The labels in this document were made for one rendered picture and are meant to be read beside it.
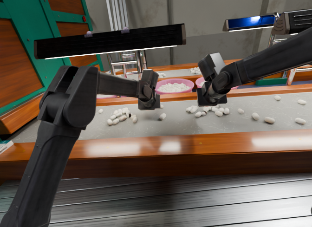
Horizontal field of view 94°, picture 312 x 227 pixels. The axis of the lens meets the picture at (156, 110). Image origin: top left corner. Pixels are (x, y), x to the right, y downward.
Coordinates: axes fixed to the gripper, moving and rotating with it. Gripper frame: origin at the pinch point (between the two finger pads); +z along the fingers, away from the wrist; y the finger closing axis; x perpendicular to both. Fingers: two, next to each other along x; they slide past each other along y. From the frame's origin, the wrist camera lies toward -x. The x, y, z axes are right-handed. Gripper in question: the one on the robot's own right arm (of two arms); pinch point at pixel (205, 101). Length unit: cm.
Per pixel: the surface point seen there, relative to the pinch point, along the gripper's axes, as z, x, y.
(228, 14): 187, -211, -109
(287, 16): -13.1, -25.7, -28.2
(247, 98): 16.2, -3.9, -25.7
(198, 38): 205, -179, -53
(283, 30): -11.4, -21.8, -27.4
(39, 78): 9, -22, 86
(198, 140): -10.7, 15.7, 6.7
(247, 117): 3.0, 7.3, -17.3
